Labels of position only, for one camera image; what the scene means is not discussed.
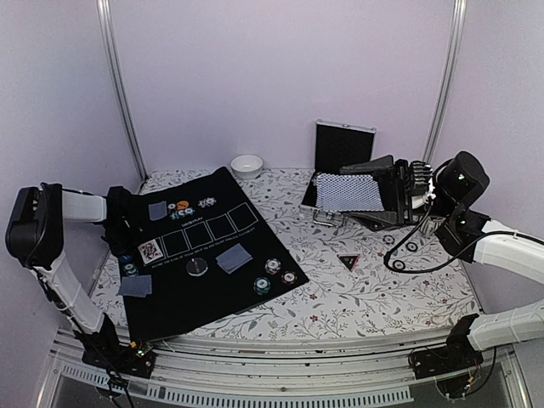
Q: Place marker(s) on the left aluminium frame post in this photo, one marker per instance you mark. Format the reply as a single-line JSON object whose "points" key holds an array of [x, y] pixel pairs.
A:
{"points": [[113, 61]]}

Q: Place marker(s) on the orange round button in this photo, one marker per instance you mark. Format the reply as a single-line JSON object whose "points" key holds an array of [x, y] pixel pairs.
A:
{"points": [[181, 205]]}

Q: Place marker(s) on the black poker mat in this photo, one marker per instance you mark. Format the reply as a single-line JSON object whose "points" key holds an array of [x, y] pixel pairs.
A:
{"points": [[208, 252]]}

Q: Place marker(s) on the dealt card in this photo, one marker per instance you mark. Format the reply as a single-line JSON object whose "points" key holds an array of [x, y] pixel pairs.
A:
{"points": [[157, 211], [136, 286], [231, 260]]}

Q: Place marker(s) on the blue round button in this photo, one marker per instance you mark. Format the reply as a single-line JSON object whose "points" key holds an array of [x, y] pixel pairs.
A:
{"points": [[125, 258]]}

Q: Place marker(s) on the face up king card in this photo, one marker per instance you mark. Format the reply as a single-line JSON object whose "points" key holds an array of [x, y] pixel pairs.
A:
{"points": [[150, 251]]}

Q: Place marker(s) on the aluminium poker case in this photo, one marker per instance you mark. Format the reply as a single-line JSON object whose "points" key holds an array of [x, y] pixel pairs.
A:
{"points": [[336, 145]]}

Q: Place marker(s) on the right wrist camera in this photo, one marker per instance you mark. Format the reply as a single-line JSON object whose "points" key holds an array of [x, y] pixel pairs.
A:
{"points": [[420, 184]]}

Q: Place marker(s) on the clear dealer puck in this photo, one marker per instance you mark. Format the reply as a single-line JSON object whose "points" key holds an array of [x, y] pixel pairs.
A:
{"points": [[196, 267]]}

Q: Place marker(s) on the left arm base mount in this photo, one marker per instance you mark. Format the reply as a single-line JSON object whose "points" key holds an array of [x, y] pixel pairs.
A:
{"points": [[133, 360]]}

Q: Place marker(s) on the right aluminium frame post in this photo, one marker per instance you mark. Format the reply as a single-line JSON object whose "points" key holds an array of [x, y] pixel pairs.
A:
{"points": [[451, 57]]}

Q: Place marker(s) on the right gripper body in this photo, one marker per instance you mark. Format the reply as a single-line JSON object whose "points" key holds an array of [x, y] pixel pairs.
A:
{"points": [[394, 190]]}

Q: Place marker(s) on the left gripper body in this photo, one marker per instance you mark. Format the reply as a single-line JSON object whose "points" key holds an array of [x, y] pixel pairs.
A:
{"points": [[126, 240]]}

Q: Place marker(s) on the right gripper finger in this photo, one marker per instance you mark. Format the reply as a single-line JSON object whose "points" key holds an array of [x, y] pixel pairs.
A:
{"points": [[385, 220], [383, 163]]}

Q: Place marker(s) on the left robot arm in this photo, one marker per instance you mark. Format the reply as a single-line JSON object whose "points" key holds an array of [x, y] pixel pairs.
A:
{"points": [[35, 236]]}

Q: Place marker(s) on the blue playing card deck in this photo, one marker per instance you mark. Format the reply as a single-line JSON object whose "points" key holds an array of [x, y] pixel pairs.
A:
{"points": [[347, 193]]}

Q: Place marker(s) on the green chip stack top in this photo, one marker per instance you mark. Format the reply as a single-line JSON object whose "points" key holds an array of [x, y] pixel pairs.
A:
{"points": [[175, 214]]}

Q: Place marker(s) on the white chip stack top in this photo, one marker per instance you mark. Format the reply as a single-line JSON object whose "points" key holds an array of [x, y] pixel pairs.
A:
{"points": [[207, 202]]}

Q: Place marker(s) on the black triangular token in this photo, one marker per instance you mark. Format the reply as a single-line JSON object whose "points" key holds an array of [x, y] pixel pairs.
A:
{"points": [[349, 261]]}

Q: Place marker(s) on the aluminium front rail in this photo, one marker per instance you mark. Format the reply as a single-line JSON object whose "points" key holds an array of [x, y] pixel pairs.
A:
{"points": [[195, 371]]}

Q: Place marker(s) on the white ceramic bowl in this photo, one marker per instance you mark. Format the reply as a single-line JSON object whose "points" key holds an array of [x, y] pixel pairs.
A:
{"points": [[247, 166]]}

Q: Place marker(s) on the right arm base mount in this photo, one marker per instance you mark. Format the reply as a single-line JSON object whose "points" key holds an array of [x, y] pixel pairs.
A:
{"points": [[455, 368]]}

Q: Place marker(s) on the aluminium frame post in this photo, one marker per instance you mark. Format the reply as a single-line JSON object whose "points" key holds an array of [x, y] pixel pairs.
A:
{"points": [[451, 57], [113, 61]]}

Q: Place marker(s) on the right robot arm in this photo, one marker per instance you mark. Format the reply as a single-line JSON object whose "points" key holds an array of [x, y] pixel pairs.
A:
{"points": [[437, 201]]}

